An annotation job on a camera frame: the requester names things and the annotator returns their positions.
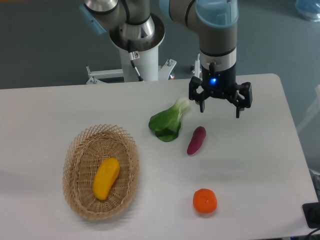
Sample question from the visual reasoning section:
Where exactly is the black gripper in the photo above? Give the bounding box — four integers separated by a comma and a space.
188, 64, 253, 119

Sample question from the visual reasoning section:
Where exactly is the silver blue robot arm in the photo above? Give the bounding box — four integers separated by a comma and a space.
79, 0, 253, 114

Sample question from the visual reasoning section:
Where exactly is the yellow mango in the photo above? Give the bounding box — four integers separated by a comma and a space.
92, 157, 120, 201

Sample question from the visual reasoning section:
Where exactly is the woven wicker basket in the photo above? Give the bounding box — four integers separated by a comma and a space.
62, 124, 139, 220

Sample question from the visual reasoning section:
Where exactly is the purple sweet potato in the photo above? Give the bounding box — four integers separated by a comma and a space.
186, 126, 207, 155

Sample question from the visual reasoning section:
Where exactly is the green bok choy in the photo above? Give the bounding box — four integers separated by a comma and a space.
148, 97, 190, 142

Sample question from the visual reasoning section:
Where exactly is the orange tangerine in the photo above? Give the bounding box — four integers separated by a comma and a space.
192, 188, 218, 214

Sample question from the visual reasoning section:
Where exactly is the blue plastic bag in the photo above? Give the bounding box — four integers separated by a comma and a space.
295, 0, 320, 22

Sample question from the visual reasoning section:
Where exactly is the black device at table edge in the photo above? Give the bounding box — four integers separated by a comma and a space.
302, 202, 320, 229

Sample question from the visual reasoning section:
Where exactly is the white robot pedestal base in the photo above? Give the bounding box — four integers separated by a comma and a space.
86, 45, 177, 85

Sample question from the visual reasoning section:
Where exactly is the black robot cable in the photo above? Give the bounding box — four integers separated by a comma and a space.
126, 39, 145, 82

